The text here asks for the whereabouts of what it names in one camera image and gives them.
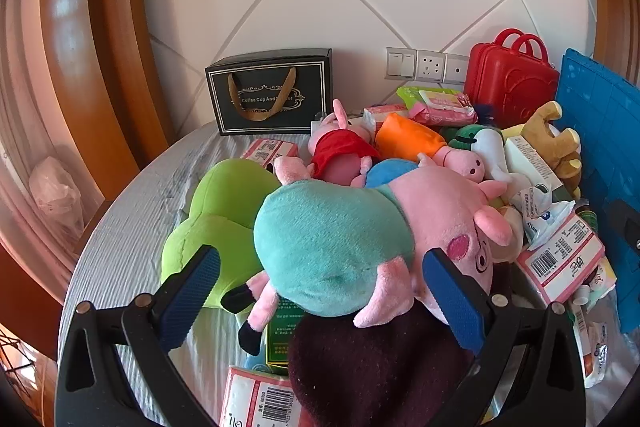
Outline white paper box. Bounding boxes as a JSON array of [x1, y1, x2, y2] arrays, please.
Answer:
[[502, 137, 566, 192]]

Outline pink curtain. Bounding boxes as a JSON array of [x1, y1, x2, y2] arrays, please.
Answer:
[[0, 0, 108, 308]]

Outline red plastic toy suitcase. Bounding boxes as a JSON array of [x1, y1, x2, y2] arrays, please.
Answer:
[[464, 29, 560, 128]]

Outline large pig plush teal shirt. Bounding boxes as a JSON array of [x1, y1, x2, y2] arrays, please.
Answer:
[[221, 167, 516, 355]]

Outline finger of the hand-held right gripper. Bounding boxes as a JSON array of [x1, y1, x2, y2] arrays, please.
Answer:
[[606, 199, 640, 254]]

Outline maroon cloth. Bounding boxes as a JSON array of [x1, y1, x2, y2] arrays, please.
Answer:
[[287, 304, 476, 427]]

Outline wall switch and socket panel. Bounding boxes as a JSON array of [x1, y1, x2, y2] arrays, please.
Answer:
[[385, 47, 473, 84]]

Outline black gift bag gold handles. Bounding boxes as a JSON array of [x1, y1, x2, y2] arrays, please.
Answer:
[[205, 48, 334, 136]]

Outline lime green plush toy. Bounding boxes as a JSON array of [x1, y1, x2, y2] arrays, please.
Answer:
[[160, 158, 281, 310]]

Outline green yellow duck plush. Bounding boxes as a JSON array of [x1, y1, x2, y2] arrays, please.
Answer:
[[447, 124, 531, 202]]

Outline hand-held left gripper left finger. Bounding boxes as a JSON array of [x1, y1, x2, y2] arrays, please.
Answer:
[[55, 244, 222, 427]]

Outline small pink white tissue pack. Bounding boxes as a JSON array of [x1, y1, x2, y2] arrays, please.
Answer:
[[363, 104, 411, 128]]

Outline blue plastic crate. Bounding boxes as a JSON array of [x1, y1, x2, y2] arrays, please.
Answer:
[[554, 48, 640, 335]]

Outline pig plush blue shirt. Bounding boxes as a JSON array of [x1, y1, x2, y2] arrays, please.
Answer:
[[365, 159, 421, 190]]

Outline white sachet pack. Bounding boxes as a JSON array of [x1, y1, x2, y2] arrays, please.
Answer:
[[575, 307, 613, 389]]

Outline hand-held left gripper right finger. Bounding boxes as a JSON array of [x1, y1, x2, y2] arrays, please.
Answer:
[[422, 248, 587, 427]]

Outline pink wet wipes pack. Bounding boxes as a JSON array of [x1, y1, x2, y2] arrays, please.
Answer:
[[410, 99, 476, 126]]

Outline green printed carton box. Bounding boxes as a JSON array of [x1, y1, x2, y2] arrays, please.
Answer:
[[265, 307, 306, 368]]

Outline translucent plastic bag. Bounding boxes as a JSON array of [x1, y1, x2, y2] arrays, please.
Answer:
[[27, 157, 83, 228]]

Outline curved wooden frame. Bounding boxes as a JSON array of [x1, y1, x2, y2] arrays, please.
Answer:
[[582, 0, 640, 88], [0, 0, 171, 358]]

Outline white blue plastic packet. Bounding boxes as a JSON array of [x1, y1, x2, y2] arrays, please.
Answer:
[[520, 187, 576, 250]]

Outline green wet wipes pack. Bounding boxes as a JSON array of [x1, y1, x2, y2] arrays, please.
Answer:
[[396, 87, 466, 108]]

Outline pig plush orange dress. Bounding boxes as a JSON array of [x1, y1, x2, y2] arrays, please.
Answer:
[[375, 113, 488, 182]]

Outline brown bear plush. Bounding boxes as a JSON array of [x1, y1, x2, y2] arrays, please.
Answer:
[[520, 101, 583, 192]]

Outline pig plush red dress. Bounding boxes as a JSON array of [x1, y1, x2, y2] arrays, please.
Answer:
[[274, 99, 381, 188]]

